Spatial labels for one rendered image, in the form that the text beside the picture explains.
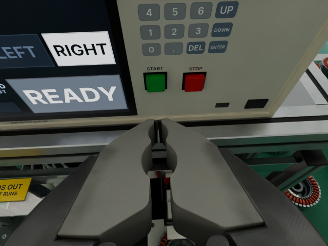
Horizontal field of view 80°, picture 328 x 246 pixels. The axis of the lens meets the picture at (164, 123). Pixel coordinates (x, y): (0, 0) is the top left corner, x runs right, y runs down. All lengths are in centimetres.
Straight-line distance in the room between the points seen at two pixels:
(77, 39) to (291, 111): 26
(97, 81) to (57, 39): 5
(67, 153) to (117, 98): 10
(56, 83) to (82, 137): 7
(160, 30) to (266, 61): 10
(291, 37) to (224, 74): 6
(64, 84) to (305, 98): 30
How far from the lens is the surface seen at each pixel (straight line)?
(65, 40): 18
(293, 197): 64
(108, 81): 20
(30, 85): 23
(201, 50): 18
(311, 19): 21
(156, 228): 54
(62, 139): 26
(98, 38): 18
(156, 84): 19
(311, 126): 30
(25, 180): 32
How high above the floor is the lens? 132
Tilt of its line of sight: 54 degrees down
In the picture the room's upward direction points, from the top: 1 degrees counter-clockwise
